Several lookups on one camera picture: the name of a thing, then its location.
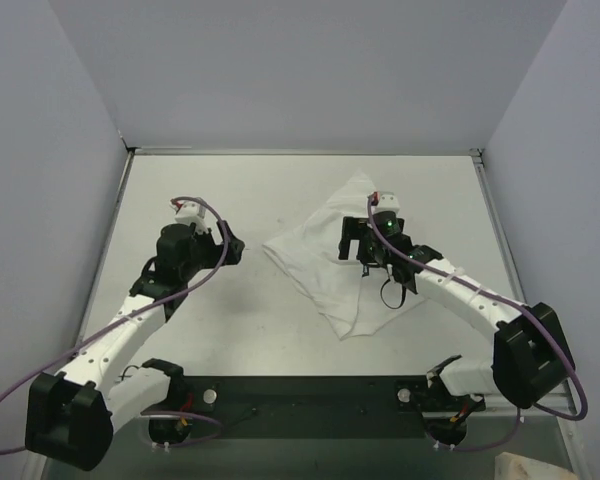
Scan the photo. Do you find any white t-shirt with flower print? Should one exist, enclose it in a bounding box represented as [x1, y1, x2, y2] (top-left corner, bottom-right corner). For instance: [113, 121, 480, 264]
[263, 170, 424, 340]

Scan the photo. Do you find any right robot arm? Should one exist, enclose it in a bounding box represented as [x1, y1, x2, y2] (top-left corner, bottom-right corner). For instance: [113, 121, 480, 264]
[338, 212, 575, 409]

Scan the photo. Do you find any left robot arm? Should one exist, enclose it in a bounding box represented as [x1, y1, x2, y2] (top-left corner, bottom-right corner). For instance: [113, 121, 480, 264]
[25, 220, 244, 471]

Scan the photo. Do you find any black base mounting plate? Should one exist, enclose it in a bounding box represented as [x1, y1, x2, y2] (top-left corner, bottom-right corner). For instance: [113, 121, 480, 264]
[139, 375, 486, 441]

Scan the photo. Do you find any beige object at corner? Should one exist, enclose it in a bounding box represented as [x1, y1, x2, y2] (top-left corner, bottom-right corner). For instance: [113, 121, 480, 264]
[493, 452, 578, 480]

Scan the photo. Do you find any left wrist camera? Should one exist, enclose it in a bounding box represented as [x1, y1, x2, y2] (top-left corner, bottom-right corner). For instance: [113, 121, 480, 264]
[171, 199, 208, 234]

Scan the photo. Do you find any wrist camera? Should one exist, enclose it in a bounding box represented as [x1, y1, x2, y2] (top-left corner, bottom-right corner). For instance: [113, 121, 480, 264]
[171, 199, 208, 234]
[370, 191, 400, 213]

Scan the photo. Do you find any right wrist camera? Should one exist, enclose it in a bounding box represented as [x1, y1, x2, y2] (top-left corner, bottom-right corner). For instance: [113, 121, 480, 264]
[370, 191, 400, 213]

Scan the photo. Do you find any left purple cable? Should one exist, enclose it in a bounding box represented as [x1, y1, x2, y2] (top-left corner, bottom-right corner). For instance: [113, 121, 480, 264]
[0, 195, 229, 455]

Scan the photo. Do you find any aluminium frame rail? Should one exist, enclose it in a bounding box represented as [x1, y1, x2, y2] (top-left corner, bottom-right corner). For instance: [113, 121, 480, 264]
[472, 149, 581, 416]

